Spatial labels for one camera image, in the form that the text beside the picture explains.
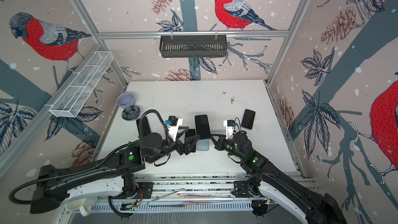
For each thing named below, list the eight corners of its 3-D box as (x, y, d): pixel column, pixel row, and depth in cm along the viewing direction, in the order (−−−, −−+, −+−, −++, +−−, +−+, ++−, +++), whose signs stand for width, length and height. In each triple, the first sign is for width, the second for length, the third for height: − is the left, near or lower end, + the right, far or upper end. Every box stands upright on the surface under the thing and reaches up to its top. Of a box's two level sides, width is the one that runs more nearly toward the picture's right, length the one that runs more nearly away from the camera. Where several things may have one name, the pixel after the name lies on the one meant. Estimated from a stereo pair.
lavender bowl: (117, 109, 106) (113, 104, 102) (123, 97, 113) (119, 92, 109) (133, 109, 106) (130, 104, 102) (138, 97, 113) (135, 92, 109)
